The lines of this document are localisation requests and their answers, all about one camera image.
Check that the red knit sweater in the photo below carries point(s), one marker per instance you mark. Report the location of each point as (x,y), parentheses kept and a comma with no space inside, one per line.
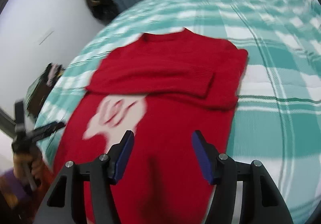
(162,88)

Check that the dark wooden nightstand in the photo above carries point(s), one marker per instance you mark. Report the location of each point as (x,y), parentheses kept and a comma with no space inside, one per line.
(37,97)

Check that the teal plaid bed cover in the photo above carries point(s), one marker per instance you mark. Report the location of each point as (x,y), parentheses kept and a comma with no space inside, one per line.
(277,115)

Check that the left hand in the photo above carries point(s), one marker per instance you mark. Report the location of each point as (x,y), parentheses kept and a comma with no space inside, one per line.
(26,164)

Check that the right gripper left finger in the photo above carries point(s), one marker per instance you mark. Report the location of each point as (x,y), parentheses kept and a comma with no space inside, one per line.
(64,201)

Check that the stacked clothes on nightstand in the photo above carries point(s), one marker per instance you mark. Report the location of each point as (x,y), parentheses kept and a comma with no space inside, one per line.
(48,77)

